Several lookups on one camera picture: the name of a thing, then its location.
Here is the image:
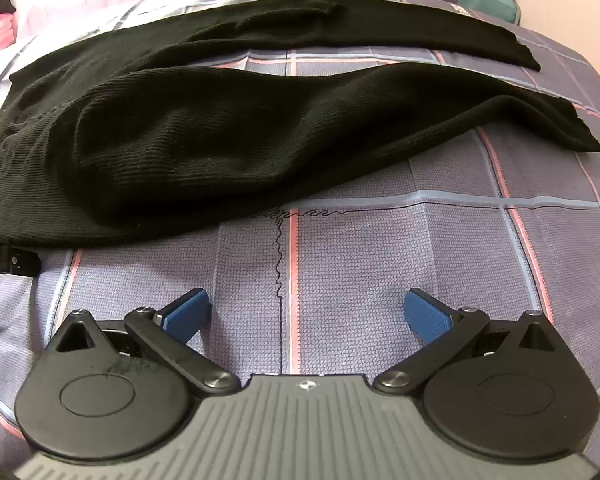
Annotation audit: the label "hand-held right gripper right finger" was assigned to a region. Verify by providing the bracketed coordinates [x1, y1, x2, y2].
[372, 288, 569, 395]

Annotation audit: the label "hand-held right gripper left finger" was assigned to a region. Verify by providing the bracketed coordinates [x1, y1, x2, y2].
[45, 287, 241, 396]

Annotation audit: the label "black pants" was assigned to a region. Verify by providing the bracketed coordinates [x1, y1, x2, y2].
[0, 0, 600, 253]

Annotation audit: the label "black thread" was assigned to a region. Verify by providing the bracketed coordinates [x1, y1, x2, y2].
[250, 205, 348, 361]

